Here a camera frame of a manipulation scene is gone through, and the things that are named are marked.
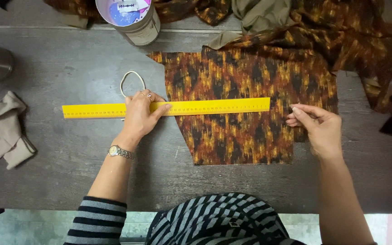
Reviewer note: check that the razor blade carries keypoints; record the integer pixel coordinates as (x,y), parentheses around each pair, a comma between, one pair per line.
(128,6)

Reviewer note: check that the person's right hand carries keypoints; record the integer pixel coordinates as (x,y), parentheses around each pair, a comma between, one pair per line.
(323,132)

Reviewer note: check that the black grey striped top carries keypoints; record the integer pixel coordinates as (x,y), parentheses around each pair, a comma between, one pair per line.
(216,217)

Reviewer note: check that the brown orange patterned fabric heap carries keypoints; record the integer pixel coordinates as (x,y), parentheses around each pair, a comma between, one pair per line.
(335,34)

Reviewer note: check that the beige cloth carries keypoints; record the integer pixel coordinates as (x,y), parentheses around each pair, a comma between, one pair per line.
(0,132)

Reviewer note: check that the yellow ruler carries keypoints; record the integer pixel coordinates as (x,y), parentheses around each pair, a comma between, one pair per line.
(216,107)

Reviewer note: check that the silver wristwatch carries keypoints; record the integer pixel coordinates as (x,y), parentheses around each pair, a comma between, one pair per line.
(115,150)

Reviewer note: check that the olive lining fabric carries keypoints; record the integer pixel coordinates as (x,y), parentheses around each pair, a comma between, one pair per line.
(260,15)

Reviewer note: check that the round tin container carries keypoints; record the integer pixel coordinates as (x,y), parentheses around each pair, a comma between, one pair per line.
(143,34)

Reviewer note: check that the blue round card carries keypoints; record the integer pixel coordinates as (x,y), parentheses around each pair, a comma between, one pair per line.
(123,17)

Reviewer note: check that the person's left hand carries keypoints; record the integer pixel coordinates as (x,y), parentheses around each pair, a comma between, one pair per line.
(138,119)

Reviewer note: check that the cut brown orange patterned fabric piece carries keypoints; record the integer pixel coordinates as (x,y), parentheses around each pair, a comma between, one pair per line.
(233,81)

